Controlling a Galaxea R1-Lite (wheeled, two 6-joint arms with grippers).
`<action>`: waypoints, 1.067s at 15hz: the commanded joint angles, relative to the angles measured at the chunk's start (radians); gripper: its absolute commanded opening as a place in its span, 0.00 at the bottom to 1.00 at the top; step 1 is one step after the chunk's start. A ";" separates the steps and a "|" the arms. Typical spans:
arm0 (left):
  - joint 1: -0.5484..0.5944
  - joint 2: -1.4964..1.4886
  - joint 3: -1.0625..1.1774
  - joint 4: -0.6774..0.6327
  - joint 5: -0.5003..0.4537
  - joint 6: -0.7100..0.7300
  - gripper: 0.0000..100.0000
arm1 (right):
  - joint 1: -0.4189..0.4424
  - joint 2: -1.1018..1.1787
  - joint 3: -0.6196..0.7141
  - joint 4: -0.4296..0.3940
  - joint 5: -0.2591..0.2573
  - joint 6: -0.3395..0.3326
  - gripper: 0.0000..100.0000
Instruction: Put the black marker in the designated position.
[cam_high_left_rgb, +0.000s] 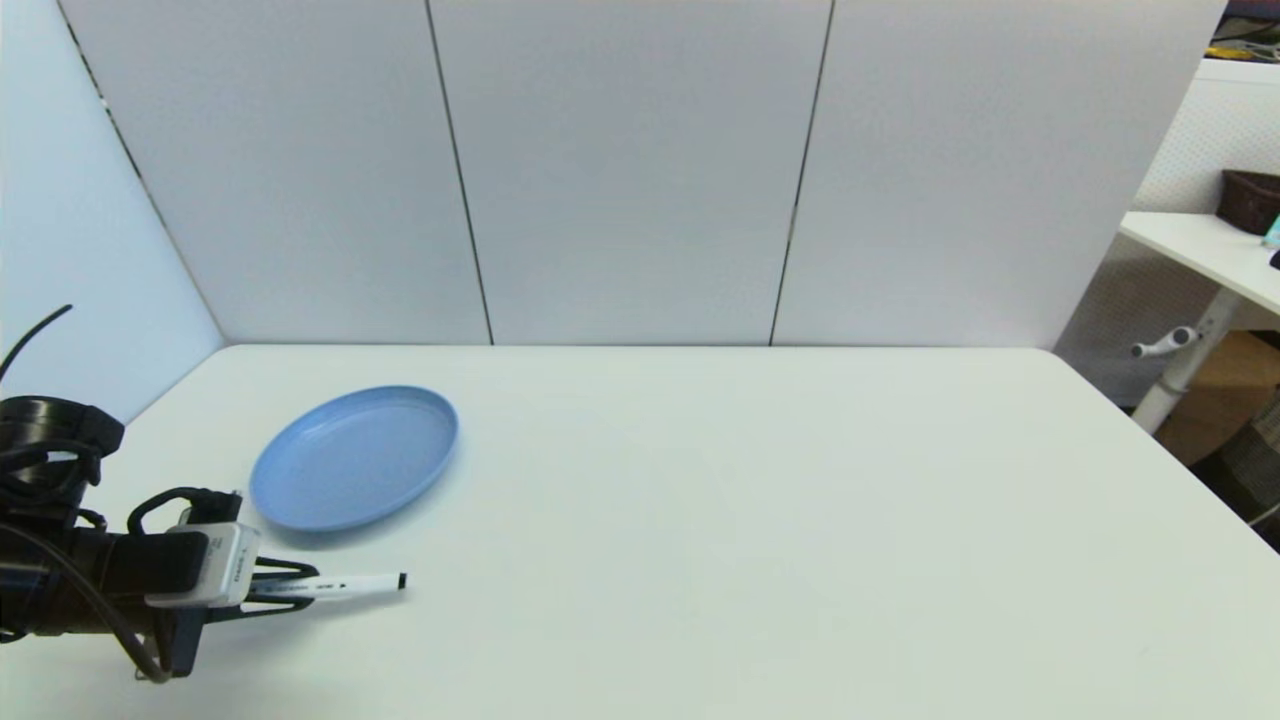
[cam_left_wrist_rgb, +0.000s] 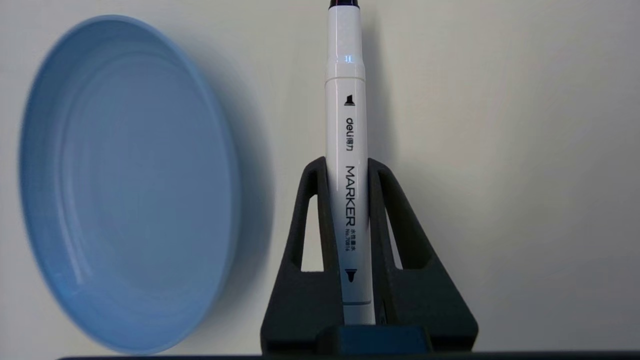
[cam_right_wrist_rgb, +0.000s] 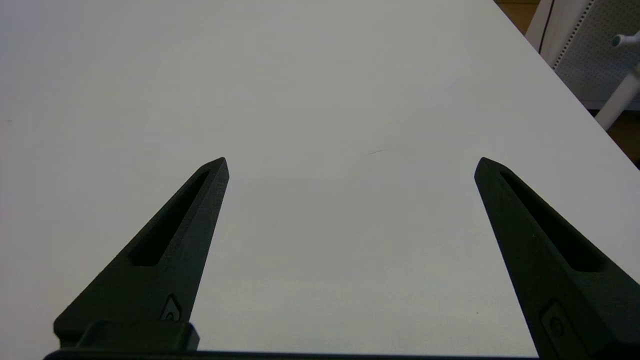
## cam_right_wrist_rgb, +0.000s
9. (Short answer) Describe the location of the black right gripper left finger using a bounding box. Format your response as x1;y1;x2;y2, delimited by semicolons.
53;157;230;349

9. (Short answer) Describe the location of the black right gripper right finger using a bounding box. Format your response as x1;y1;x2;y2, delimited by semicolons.
474;157;640;360

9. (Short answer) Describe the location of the white desk leg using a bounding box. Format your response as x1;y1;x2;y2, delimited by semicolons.
594;64;640;131

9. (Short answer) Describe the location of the white perforated panel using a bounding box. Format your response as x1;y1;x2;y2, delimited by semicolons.
525;0;640;110

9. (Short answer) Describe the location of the white desk crank handle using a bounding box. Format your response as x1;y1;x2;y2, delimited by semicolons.
612;30;640;49

